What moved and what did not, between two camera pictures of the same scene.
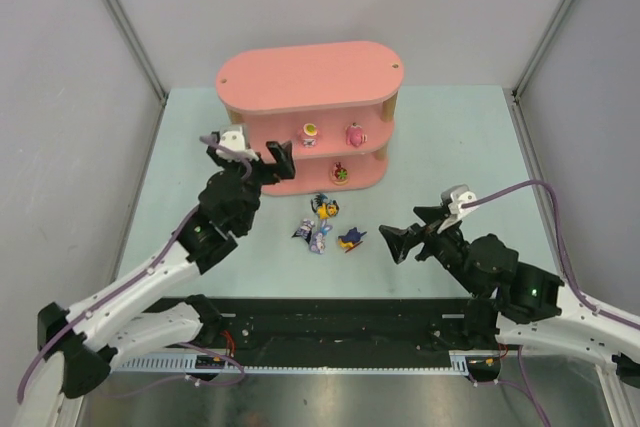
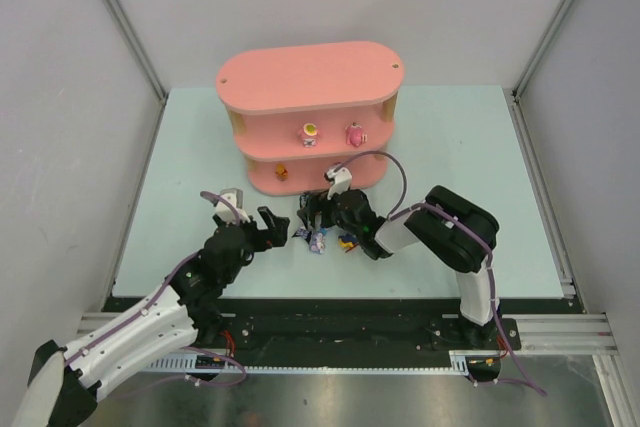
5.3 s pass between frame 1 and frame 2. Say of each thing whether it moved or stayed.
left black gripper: moved
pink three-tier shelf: stayed
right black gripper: moved
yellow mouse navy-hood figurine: stayed
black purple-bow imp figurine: stayed
